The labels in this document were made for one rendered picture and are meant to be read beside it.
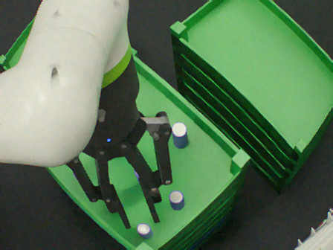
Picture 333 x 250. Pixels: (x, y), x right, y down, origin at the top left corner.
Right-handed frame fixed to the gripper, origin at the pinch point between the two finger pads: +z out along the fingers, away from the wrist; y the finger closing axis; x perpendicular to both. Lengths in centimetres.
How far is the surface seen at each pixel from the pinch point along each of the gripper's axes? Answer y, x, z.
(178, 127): -8.0, -10.1, 0.1
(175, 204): -5.0, -2.0, 4.9
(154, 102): -6.4, -18.1, 3.5
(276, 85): -27.2, -26.6, 17.1
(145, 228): -0.1, 0.8, 5.3
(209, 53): -17.6, -34.1, 13.7
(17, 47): 21, -73, 29
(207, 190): -9.7, -5.8, 9.3
